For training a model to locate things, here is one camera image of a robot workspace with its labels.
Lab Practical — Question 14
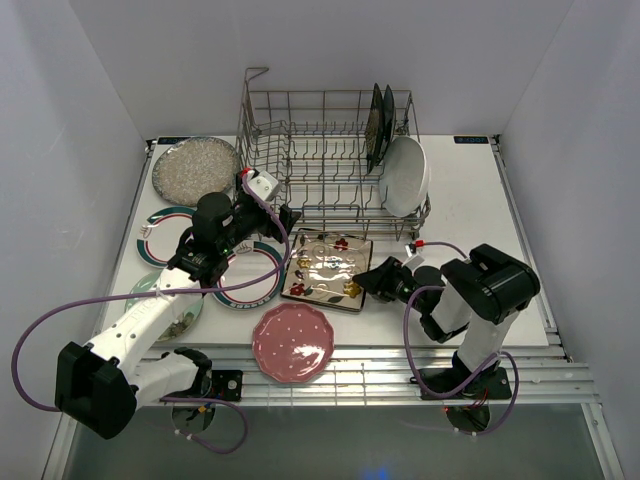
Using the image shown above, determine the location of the white plate green red rim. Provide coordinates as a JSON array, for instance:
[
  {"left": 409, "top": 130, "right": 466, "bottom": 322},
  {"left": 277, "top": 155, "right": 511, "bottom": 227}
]
[{"left": 136, "top": 206, "right": 195, "bottom": 268}]

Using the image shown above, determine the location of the dark logo sticker left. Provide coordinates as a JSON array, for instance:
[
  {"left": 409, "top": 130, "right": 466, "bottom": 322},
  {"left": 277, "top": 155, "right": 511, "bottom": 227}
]
[{"left": 156, "top": 137, "right": 191, "bottom": 145}]

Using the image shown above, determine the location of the dark logo sticker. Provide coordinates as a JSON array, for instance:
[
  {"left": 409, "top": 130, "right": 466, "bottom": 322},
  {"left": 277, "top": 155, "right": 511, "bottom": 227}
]
[
  {"left": 453, "top": 135, "right": 490, "bottom": 145},
  {"left": 156, "top": 137, "right": 191, "bottom": 145}
]

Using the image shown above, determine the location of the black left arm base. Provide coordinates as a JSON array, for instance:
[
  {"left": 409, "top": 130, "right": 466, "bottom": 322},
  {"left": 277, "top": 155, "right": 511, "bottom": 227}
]
[{"left": 171, "top": 347, "right": 243, "bottom": 402}]

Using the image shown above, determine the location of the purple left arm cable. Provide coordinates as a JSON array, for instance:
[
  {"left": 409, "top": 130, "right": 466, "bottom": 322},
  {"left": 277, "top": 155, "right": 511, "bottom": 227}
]
[{"left": 10, "top": 182, "right": 291, "bottom": 455}]

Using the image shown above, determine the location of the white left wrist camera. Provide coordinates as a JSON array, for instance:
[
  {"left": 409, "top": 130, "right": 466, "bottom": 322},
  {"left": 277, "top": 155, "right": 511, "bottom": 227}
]
[{"left": 240, "top": 169, "right": 281, "bottom": 203}]

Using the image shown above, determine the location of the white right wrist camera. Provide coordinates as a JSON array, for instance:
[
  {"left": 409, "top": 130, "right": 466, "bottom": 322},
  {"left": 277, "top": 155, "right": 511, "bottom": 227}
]
[{"left": 403, "top": 240, "right": 426, "bottom": 271}]

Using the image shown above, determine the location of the white plate steam logo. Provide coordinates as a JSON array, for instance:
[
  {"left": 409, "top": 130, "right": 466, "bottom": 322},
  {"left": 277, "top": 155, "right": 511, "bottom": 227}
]
[{"left": 212, "top": 240, "right": 284, "bottom": 310}]

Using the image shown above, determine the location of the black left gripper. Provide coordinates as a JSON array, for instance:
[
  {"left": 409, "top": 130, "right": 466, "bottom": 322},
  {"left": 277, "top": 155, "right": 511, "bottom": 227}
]
[{"left": 218, "top": 177, "right": 301, "bottom": 254}]

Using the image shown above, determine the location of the white oval plate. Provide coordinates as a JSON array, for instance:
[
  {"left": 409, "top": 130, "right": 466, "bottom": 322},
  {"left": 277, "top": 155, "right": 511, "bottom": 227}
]
[{"left": 378, "top": 136, "right": 430, "bottom": 218}]

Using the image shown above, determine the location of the mint green flower plate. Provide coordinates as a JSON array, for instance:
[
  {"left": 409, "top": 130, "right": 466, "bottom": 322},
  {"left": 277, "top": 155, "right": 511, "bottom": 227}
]
[{"left": 130, "top": 270, "right": 204, "bottom": 343}]

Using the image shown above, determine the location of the black floral square plate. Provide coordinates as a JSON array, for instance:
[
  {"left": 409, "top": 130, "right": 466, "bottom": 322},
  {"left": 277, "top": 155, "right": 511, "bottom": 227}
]
[{"left": 364, "top": 83, "right": 384, "bottom": 174}]

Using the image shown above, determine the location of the teal square plate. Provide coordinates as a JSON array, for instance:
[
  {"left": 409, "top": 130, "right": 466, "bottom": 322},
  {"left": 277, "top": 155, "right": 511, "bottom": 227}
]
[{"left": 380, "top": 85, "right": 396, "bottom": 160}]

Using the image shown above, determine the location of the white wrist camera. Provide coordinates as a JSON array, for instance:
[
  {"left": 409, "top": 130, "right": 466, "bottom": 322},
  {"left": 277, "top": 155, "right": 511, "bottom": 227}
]
[
  {"left": 403, "top": 240, "right": 426, "bottom": 271},
  {"left": 240, "top": 169, "right": 281, "bottom": 203}
]

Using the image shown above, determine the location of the grey wire dish rack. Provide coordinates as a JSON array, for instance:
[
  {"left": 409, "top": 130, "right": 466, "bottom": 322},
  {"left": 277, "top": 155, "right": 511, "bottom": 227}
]
[{"left": 236, "top": 67, "right": 431, "bottom": 239}]

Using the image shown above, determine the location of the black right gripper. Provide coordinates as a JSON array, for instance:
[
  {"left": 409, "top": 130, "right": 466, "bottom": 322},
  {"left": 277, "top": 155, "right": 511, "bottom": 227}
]
[{"left": 352, "top": 255, "right": 427, "bottom": 314}]

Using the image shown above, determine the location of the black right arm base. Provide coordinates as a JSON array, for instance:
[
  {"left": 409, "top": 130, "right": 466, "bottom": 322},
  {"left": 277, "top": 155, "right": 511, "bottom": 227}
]
[{"left": 419, "top": 362, "right": 512, "bottom": 400}]

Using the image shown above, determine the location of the dark logo sticker right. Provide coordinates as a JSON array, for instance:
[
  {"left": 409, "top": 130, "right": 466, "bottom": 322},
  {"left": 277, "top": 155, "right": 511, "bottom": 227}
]
[{"left": 453, "top": 135, "right": 490, "bottom": 145}]

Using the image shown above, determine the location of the pink dotted scalloped plate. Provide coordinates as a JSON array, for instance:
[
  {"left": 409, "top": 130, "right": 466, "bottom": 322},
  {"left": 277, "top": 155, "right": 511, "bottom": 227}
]
[{"left": 252, "top": 303, "right": 334, "bottom": 384}]

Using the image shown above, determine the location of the speckled brown round plate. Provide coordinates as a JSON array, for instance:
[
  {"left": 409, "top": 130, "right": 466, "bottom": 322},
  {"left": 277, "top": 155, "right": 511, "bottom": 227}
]
[{"left": 151, "top": 137, "right": 239, "bottom": 207}]

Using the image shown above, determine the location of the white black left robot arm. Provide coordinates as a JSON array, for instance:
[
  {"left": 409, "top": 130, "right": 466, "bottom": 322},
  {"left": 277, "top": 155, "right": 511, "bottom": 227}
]
[{"left": 55, "top": 192, "right": 300, "bottom": 439}]

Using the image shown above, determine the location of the cream floral square plate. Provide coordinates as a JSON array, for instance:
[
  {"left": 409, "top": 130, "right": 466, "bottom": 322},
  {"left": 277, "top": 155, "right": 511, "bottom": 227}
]
[{"left": 281, "top": 229, "right": 373, "bottom": 313}]

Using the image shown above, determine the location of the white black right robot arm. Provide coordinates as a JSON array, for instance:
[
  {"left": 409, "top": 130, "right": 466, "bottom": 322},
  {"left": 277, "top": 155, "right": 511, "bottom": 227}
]
[{"left": 353, "top": 244, "right": 541, "bottom": 400}]

